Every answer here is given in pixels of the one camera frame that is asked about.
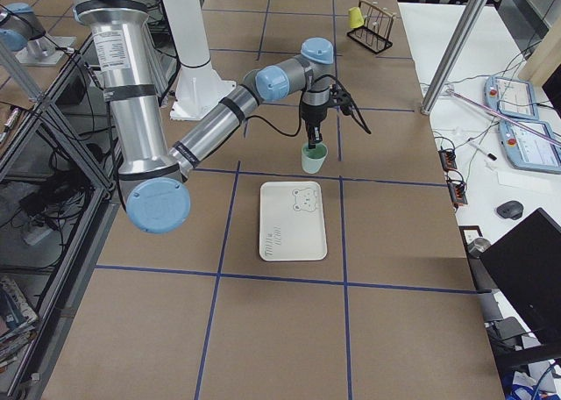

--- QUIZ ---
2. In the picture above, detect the black laptop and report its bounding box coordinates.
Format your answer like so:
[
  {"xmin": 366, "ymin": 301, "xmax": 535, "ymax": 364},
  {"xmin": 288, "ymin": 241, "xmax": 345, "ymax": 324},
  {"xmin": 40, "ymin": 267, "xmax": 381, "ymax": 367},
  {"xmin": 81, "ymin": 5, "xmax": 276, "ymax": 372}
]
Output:
[{"xmin": 480, "ymin": 208, "xmax": 560, "ymax": 343}]

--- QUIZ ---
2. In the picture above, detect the white camera mast base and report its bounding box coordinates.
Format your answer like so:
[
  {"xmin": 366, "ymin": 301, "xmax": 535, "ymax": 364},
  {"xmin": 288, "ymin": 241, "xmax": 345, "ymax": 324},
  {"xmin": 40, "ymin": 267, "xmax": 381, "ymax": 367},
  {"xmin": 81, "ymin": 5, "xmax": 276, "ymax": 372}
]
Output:
[{"xmin": 162, "ymin": 0, "xmax": 236, "ymax": 121}]

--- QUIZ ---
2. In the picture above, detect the steel cylinder weight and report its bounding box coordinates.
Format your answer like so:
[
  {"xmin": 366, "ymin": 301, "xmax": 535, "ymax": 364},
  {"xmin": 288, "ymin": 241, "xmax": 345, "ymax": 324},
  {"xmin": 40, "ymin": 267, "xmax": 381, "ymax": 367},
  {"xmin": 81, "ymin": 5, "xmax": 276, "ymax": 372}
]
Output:
[{"xmin": 467, "ymin": 237, "xmax": 492, "ymax": 259}]

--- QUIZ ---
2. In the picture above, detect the cream bear tray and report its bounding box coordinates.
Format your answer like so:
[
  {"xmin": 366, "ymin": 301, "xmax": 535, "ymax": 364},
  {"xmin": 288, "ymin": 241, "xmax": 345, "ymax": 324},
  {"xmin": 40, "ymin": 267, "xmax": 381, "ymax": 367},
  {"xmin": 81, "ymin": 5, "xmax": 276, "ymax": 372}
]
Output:
[{"xmin": 259, "ymin": 181, "xmax": 328, "ymax": 261}]

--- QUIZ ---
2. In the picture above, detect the black marker pen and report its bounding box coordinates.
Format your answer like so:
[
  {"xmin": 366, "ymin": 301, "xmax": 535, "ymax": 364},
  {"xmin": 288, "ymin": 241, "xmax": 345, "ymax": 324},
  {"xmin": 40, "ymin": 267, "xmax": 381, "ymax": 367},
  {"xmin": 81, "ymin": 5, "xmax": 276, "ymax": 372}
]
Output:
[{"xmin": 468, "ymin": 140, "xmax": 497, "ymax": 161}]

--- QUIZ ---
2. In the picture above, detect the pale green plastic cup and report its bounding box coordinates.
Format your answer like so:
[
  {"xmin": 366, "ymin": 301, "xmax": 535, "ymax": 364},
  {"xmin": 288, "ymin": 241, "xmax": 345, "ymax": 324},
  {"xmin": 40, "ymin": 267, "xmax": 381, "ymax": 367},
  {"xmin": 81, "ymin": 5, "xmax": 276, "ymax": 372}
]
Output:
[{"xmin": 301, "ymin": 143, "xmax": 329, "ymax": 174}]

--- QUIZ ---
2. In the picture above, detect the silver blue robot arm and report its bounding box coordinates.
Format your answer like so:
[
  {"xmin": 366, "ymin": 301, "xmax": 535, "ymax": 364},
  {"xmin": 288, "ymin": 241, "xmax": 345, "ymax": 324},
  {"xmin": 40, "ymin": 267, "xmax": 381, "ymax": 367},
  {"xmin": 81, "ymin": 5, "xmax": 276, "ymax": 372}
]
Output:
[{"xmin": 75, "ymin": 0, "xmax": 334, "ymax": 233}]

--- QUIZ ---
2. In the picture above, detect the yellow plastic cup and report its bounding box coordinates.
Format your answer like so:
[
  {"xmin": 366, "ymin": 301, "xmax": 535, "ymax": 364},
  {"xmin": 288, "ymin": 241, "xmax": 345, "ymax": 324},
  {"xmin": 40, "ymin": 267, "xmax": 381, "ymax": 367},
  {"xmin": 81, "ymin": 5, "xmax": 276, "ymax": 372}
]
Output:
[{"xmin": 348, "ymin": 6, "xmax": 365, "ymax": 29}]

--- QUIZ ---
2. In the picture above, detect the stack of magazines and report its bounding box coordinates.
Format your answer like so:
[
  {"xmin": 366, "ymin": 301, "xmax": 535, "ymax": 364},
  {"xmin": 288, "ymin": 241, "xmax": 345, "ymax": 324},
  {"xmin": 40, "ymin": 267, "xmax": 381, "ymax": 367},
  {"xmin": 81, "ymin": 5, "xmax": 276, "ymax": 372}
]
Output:
[{"xmin": 1, "ymin": 275, "xmax": 39, "ymax": 372}]

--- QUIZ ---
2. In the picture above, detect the lower power adapter box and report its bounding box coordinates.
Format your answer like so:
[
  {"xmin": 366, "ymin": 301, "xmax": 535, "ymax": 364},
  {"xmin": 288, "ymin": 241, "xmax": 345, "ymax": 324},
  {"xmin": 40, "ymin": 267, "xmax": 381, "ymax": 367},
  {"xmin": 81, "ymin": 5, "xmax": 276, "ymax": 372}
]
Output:
[{"xmin": 446, "ymin": 179, "xmax": 468, "ymax": 207}]

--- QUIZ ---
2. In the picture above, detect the lower teach pendant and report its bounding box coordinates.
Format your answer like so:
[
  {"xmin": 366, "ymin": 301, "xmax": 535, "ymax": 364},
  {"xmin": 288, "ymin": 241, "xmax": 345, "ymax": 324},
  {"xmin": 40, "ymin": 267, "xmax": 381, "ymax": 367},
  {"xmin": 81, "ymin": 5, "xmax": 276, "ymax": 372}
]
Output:
[{"xmin": 499, "ymin": 119, "xmax": 560, "ymax": 175}]

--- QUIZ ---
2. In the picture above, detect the upper power adapter box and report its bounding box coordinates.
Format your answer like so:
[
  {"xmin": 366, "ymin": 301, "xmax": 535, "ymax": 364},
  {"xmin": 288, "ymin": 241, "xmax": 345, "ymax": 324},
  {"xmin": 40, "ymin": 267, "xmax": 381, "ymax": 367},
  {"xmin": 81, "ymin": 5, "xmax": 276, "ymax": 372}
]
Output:
[{"xmin": 438, "ymin": 148, "xmax": 457, "ymax": 171}]

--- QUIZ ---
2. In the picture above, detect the aluminium frame post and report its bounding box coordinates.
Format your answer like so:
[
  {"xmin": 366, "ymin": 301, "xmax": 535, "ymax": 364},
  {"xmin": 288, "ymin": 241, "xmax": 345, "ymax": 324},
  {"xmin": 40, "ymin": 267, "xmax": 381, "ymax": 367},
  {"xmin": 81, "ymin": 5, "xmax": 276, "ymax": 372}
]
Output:
[{"xmin": 421, "ymin": 0, "xmax": 487, "ymax": 115}]

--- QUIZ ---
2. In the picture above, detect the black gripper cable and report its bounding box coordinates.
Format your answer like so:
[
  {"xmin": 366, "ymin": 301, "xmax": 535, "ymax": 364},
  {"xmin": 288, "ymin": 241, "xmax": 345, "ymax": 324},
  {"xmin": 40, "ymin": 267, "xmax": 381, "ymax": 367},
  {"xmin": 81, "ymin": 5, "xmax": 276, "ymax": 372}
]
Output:
[{"xmin": 245, "ymin": 77, "xmax": 373, "ymax": 137}]

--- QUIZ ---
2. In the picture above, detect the upper teach pendant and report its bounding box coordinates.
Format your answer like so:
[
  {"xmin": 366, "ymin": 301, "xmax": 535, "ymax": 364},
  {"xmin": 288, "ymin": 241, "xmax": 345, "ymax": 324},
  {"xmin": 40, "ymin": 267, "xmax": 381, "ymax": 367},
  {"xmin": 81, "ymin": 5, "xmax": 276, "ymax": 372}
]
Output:
[{"xmin": 484, "ymin": 75, "xmax": 539, "ymax": 120}]

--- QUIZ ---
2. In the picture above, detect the power adapter box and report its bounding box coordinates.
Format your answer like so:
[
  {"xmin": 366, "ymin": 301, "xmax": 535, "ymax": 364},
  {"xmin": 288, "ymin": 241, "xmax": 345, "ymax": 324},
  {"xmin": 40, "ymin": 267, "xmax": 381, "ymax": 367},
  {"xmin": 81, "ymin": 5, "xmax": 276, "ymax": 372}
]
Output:
[
  {"xmin": 438, "ymin": 148, "xmax": 457, "ymax": 171},
  {"xmin": 446, "ymin": 179, "xmax": 468, "ymax": 207}
]

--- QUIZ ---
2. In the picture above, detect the black computer mouse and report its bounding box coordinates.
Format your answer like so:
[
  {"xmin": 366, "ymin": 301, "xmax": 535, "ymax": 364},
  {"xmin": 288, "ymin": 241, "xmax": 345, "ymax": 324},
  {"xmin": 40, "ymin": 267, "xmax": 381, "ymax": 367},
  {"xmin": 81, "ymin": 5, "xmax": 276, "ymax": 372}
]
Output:
[{"xmin": 495, "ymin": 200, "xmax": 524, "ymax": 220}]

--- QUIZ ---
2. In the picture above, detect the black wire cup rack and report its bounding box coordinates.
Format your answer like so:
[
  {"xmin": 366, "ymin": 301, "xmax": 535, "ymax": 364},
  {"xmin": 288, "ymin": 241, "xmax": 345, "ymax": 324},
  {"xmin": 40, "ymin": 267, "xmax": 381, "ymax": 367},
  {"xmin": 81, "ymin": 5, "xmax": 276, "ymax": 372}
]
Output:
[{"xmin": 346, "ymin": 0, "xmax": 397, "ymax": 54}]

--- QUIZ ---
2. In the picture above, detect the second grey robot base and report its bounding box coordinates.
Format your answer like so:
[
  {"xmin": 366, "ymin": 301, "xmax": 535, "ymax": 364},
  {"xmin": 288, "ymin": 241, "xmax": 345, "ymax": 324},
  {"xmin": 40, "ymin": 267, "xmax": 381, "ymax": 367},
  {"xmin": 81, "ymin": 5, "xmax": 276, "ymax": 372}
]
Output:
[{"xmin": 1, "ymin": 3, "xmax": 76, "ymax": 67}]

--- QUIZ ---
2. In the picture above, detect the teach pendant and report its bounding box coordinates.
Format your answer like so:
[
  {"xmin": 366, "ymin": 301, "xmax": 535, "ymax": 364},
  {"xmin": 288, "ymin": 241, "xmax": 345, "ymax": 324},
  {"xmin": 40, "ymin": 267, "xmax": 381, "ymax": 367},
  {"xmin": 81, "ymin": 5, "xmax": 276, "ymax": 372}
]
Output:
[
  {"xmin": 499, "ymin": 119, "xmax": 560, "ymax": 175},
  {"xmin": 484, "ymin": 75, "xmax": 539, "ymax": 120}
]

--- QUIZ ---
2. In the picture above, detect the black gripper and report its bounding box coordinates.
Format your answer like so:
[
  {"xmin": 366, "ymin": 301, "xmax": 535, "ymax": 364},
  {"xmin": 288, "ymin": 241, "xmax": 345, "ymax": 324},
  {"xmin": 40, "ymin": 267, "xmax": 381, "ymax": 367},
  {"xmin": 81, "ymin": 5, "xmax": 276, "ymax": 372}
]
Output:
[{"xmin": 300, "ymin": 102, "xmax": 328, "ymax": 151}]

